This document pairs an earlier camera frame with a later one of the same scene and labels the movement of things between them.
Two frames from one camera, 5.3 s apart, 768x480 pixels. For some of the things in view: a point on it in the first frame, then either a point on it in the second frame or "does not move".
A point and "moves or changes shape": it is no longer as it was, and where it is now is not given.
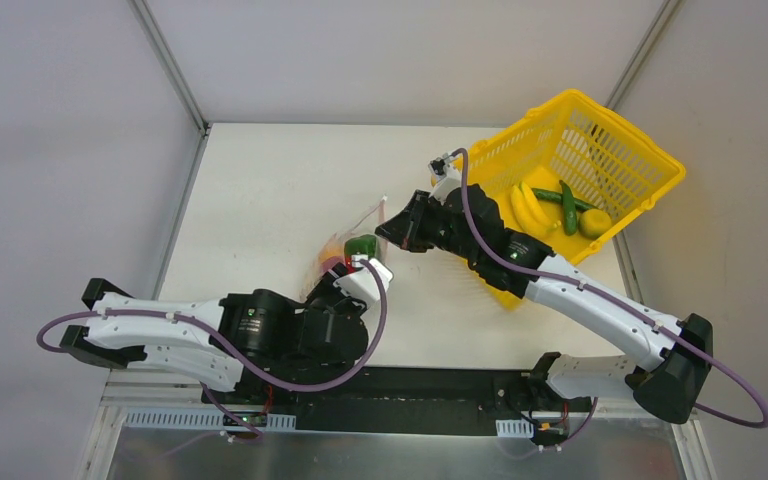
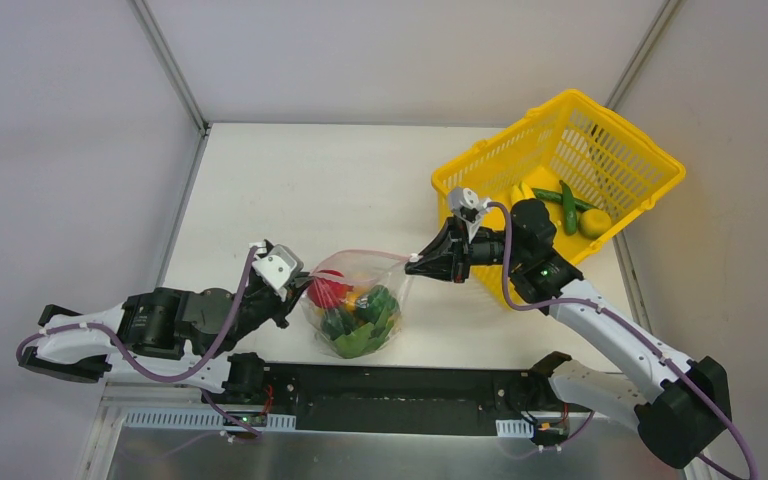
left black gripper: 330,285 to 277,296
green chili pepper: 568,209 does not move
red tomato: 329,263 moves or changes shape
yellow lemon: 593,223 does not move
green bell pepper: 365,244 moves or changes shape
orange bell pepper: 332,250 moves or changes shape
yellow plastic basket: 568,176 does not move
